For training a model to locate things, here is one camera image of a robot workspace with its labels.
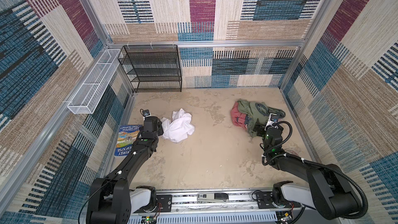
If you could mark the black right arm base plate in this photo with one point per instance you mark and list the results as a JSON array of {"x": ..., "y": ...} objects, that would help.
[{"x": 266, "y": 200}]

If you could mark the blue illustrated children's book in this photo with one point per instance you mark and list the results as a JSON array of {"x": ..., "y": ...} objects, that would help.
[{"x": 126, "y": 137}]

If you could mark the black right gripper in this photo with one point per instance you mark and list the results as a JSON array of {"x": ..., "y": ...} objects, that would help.
[{"x": 260, "y": 127}]

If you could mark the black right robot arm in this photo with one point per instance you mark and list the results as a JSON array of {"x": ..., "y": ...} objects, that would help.
[{"x": 331, "y": 192}]

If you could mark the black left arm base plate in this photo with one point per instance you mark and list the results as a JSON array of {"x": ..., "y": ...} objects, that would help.
[{"x": 163, "y": 205}]

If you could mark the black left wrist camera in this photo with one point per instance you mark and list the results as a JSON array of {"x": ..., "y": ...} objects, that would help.
[{"x": 145, "y": 113}]

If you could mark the white wire mesh wall basket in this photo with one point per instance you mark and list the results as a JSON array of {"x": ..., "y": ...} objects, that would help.
[{"x": 89, "y": 94}]

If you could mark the white cloth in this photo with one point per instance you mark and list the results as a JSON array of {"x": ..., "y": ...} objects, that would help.
[{"x": 179, "y": 128}]

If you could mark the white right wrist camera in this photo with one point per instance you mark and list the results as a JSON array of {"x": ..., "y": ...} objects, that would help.
[{"x": 273, "y": 118}]

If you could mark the red shirt with grey cuff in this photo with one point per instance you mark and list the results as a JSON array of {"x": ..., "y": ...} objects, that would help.
[{"x": 239, "y": 119}]

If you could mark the grey handheld controller device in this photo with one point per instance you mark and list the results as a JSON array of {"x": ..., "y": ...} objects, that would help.
[{"x": 213, "y": 197}]

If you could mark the green shirt with grey trim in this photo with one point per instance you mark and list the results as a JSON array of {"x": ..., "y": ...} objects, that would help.
[{"x": 257, "y": 112}]

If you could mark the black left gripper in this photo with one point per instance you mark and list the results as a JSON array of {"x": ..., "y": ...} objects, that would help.
[{"x": 159, "y": 128}]

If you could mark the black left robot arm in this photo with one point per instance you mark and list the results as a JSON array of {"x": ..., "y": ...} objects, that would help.
[{"x": 111, "y": 200}]

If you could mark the black wire mesh shelf rack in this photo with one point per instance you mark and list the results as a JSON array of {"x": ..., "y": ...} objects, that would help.
[{"x": 152, "y": 68}]

